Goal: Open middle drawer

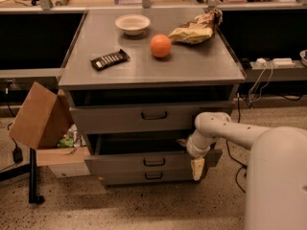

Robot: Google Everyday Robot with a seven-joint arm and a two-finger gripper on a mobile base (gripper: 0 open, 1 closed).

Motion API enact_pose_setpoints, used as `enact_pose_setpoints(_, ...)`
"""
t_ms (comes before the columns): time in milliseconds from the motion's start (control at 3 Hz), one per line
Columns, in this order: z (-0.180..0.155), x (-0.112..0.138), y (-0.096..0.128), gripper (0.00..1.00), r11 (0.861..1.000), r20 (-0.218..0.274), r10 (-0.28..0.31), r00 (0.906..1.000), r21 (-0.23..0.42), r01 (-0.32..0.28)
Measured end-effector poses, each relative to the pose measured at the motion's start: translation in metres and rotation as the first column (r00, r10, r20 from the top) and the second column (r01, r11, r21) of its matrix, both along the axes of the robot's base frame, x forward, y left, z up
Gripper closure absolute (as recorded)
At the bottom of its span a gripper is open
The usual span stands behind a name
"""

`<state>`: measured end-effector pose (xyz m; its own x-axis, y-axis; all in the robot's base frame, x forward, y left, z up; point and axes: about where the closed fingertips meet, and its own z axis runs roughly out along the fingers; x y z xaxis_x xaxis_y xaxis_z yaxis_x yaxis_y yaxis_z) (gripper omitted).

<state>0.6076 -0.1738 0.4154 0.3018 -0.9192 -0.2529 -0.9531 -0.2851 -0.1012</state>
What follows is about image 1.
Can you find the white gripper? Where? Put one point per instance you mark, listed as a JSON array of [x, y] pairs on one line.
[[194, 149]]

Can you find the grey drawer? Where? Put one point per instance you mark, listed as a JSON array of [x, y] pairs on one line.
[[139, 152], [141, 117], [126, 178]]

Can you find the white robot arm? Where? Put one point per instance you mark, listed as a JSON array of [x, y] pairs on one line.
[[276, 196]]

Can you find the grey bottom drawer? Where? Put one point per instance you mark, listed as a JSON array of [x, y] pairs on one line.
[[126, 178]]

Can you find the grey top drawer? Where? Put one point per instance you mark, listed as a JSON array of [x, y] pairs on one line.
[[141, 117]]

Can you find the grey drawer cabinet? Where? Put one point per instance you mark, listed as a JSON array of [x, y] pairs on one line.
[[206, 72]]

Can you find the orange fruit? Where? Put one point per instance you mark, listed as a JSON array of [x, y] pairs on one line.
[[160, 46]]

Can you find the white power strip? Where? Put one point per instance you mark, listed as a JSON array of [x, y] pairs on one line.
[[278, 63]]

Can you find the green packet in box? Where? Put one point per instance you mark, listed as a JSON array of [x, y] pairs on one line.
[[66, 142]]

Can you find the black snack bar wrapper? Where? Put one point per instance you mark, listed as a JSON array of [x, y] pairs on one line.
[[106, 61]]

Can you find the yellow chip bag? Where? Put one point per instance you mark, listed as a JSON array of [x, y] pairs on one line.
[[198, 29]]

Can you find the white bowl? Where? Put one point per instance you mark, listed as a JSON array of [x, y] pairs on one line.
[[133, 24]]

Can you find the brown cardboard box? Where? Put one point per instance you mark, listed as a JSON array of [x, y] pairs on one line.
[[41, 122]]

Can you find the black table leg left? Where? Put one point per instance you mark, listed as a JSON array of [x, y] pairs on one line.
[[34, 196]]

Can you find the black power adapter left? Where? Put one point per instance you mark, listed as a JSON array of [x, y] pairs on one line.
[[17, 155]]

